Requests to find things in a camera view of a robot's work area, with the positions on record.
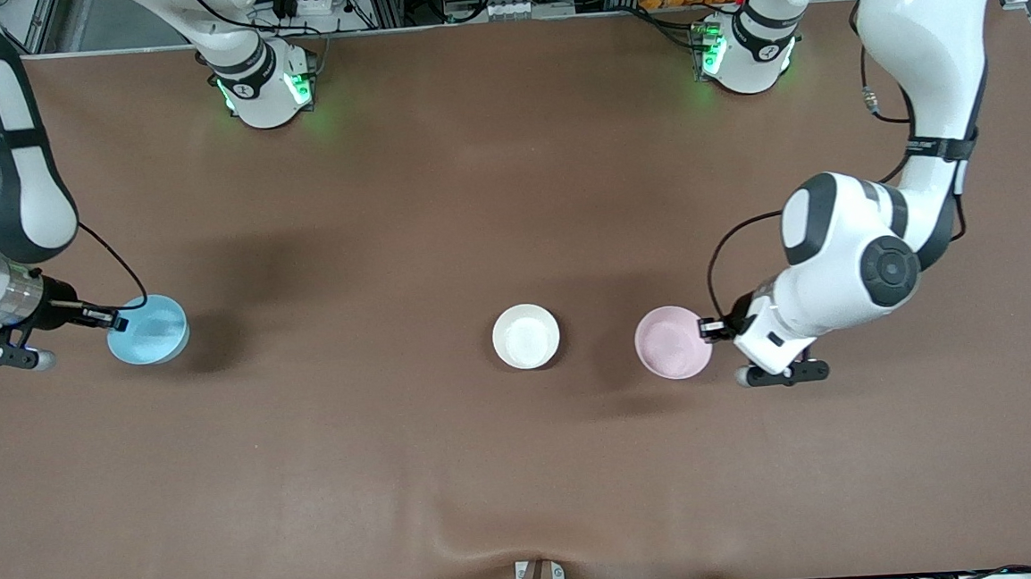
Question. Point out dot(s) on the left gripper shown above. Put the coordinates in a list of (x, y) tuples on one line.
[(736, 322)]

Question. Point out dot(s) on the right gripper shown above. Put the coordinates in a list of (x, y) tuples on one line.
[(58, 301)]

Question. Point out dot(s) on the pale pink bowl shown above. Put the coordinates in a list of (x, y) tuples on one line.
[(671, 344)]

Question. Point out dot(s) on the light blue bowl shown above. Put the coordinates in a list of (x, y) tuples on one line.
[(153, 334)]

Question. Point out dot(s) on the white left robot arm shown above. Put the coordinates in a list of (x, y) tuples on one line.
[(929, 22)]

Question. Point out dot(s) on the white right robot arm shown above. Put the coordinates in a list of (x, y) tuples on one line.
[(23, 212)]

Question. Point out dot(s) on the white bowl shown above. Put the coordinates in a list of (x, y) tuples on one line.
[(526, 337)]

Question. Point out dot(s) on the brown table cloth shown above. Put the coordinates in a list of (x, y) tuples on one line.
[(526, 468)]

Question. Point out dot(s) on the white connector block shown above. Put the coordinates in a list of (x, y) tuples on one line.
[(507, 9)]

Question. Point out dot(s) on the aluminium frame post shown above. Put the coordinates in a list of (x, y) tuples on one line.
[(383, 0)]

